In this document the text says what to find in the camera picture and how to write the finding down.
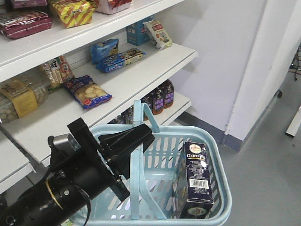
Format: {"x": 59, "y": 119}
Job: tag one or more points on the light blue plastic basket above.
{"x": 151, "y": 183}

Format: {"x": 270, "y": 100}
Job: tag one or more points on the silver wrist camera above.
{"x": 63, "y": 142}

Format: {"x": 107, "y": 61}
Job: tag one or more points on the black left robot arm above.
{"x": 44, "y": 204}

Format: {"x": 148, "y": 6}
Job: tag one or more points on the blue Chocofello cookie box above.
{"x": 191, "y": 187}

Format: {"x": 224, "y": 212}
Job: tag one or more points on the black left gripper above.
{"x": 85, "y": 168}

